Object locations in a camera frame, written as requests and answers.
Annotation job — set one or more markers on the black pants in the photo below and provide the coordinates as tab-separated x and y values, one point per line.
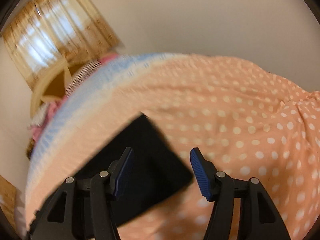
157	172

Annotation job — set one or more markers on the beige curtain behind headboard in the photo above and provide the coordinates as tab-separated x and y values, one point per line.
45	31

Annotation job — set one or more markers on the pink blue patterned bedspread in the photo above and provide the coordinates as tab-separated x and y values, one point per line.
247	121

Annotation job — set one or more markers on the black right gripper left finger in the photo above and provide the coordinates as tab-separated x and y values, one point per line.
80	206

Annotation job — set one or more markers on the brown wooden furniture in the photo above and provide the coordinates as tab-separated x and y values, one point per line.
8	196

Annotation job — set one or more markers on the pink folded blanket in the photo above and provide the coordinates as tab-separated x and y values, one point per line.
47	110

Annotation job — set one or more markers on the brown furry item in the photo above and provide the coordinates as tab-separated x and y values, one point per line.
30	147

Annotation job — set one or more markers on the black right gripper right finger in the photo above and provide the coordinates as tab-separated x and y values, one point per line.
242	208

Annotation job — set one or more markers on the cream wooden headboard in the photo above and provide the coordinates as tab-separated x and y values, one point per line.
60	80

